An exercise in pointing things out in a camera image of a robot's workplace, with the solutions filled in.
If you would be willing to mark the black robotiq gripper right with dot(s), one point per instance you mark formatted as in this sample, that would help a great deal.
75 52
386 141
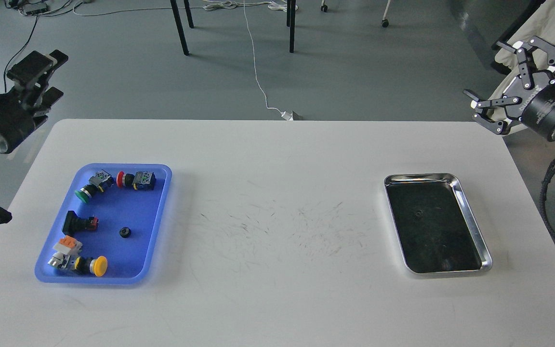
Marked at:
530 98

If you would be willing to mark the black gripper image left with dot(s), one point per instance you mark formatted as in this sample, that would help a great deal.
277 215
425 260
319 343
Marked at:
31 87

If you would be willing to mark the blue plastic tray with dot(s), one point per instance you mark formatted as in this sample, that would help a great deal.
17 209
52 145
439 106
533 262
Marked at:
141 211

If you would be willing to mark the silver metal tray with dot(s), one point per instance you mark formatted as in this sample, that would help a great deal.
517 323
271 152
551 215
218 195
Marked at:
446 241

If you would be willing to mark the black power strip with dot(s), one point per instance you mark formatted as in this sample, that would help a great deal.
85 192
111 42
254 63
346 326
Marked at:
34 8

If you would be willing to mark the black table leg left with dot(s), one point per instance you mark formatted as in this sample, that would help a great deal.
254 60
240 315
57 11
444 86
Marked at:
179 23

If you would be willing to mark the black table leg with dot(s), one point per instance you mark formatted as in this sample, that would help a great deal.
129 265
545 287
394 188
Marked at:
290 23
179 23

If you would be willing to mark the orange white connector block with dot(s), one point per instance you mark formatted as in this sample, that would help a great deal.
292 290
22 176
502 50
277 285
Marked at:
67 250

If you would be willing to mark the yellow push button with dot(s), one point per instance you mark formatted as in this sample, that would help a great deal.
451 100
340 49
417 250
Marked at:
89 265

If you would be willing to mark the white power adapter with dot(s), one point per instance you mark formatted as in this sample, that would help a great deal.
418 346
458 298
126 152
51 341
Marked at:
290 116

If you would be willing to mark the black table leg right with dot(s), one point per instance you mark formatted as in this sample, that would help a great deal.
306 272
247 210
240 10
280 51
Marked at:
290 23

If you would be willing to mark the green push button switch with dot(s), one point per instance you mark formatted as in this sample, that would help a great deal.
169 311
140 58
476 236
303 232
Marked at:
97 183

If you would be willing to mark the red push button switch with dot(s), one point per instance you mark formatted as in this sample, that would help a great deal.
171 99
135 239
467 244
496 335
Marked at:
141 180

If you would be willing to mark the black push button switch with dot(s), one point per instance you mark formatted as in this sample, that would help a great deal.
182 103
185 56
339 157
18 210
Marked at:
73 223

